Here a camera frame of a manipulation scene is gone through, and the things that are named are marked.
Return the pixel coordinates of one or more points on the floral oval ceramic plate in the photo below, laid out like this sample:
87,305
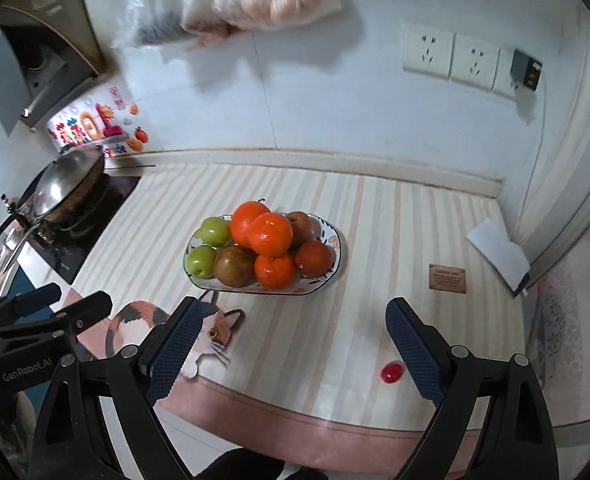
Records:
326,234

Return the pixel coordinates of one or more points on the large orange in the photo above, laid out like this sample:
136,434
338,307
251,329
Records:
245,220

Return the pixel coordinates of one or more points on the black charger plug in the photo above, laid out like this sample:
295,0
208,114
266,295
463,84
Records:
525,70

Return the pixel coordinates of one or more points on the steel wok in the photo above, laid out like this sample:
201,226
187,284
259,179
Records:
65,180

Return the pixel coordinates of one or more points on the frosted glass sliding door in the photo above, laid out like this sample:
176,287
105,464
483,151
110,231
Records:
580,330

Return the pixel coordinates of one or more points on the striped tablecloth with cat print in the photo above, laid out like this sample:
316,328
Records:
315,340

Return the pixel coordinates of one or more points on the brown card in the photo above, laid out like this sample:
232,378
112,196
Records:
447,277

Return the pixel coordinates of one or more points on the colourful wall stickers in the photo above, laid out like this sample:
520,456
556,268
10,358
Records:
85,127

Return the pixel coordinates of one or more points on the small tangerine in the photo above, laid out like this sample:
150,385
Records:
273,234
274,271

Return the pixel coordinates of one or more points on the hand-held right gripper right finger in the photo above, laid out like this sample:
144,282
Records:
415,350

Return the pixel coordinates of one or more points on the dark red-orange fruit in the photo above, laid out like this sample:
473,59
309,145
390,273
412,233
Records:
315,259

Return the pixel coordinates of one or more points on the reddish brown apple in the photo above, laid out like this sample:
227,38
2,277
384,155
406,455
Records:
233,266

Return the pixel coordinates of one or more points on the black range hood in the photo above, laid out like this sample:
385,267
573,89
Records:
40,60

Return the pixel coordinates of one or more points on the white wall socket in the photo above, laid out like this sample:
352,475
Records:
427,50
475,62
502,85

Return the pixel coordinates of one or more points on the green apple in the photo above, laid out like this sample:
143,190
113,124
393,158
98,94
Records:
200,261
215,230

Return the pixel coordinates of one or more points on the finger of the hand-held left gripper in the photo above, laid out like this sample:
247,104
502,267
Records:
85,310
37,296

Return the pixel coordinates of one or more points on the plastic bag with dark contents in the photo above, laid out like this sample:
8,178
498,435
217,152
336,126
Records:
150,15

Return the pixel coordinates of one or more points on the plastic bag with pink contents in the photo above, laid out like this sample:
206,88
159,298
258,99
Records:
205,27

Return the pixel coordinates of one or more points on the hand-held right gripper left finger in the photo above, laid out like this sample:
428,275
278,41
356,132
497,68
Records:
175,350

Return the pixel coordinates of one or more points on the black glass cooktop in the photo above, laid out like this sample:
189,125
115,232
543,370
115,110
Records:
102,220

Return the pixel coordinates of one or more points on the red cherry tomato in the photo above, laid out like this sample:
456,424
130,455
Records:
391,372

